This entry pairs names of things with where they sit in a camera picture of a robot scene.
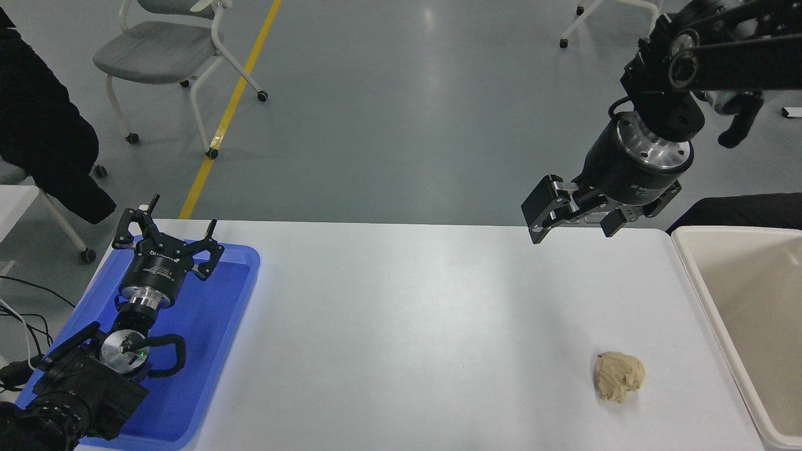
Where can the grey seat white frame chair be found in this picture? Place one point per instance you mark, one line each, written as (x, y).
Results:
(156, 53)

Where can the white leg chair with casters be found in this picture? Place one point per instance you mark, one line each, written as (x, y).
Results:
(62, 222)

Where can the white bar foot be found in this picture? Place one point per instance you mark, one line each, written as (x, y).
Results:
(792, 113)

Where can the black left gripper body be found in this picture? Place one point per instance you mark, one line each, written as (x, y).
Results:
(156, 266)

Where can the person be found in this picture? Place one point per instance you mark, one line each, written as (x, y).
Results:
(37, 125)

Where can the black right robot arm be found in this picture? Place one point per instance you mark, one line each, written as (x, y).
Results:
(720, 44)

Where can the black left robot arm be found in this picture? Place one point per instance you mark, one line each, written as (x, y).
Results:
(81, 388)

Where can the blue plastic tray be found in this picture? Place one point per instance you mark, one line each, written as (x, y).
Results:
(207, 326)

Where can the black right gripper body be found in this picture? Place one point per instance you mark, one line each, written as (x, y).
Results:
(617, 172)

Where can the white frame chair on casters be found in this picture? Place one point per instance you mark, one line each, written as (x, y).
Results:
(573, 28)

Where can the tan paper ball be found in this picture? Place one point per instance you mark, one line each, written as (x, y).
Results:
(619, 376)

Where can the large pale plastic bin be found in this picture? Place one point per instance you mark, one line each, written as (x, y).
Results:
(752, 300)

